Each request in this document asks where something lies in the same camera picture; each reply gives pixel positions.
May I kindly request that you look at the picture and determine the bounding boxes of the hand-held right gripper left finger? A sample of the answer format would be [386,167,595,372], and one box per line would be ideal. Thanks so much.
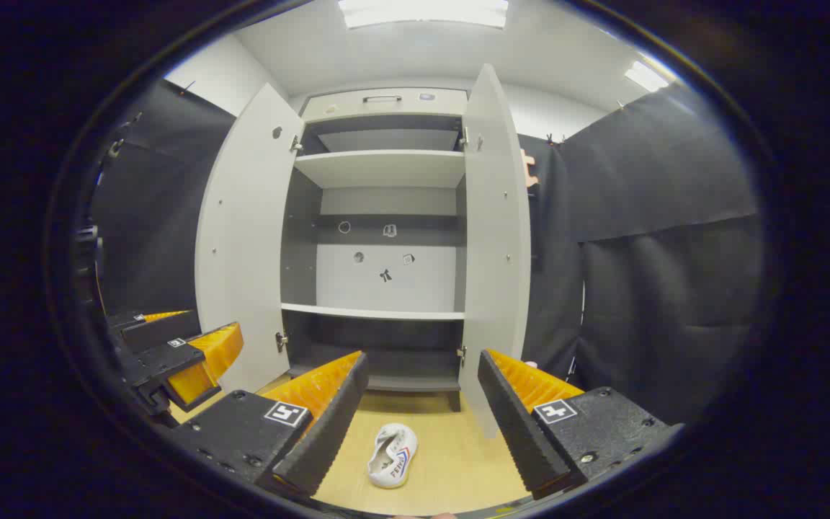
[170,351,370,498]

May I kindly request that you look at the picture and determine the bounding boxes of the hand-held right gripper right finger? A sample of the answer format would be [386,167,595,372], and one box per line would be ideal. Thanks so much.
[478,349,684,500]

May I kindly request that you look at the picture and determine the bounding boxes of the white shoe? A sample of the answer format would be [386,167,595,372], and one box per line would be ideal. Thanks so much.
[367,423,419,489]

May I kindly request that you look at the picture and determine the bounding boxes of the grey shoe cabinet door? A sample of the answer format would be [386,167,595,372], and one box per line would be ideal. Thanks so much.
[458,63,531,438]
[195,83,305,394]

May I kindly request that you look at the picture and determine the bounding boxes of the grey shoe cabinet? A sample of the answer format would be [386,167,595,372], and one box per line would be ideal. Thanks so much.
[280,88,470,412]

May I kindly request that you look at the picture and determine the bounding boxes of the ceiling light panel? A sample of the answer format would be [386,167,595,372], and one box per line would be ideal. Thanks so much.
[624,60,675,93]
[338,0,509,30]

